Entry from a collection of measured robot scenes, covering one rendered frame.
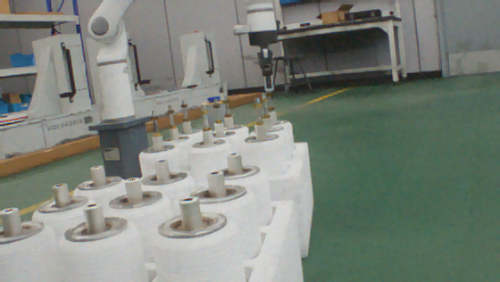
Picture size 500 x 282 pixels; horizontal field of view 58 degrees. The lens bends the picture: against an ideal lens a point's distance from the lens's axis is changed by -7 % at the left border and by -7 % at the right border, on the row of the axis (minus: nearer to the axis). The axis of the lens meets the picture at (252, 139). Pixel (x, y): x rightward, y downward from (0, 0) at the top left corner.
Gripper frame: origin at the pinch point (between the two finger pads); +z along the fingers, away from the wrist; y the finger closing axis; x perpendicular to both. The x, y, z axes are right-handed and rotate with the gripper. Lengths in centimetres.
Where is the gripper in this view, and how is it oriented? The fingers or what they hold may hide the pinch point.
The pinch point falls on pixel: (268, 85)
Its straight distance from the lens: 127.5
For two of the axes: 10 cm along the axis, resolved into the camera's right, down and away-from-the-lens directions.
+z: 1.2, 9.8, 1.5
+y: 0.0, -1.5, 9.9
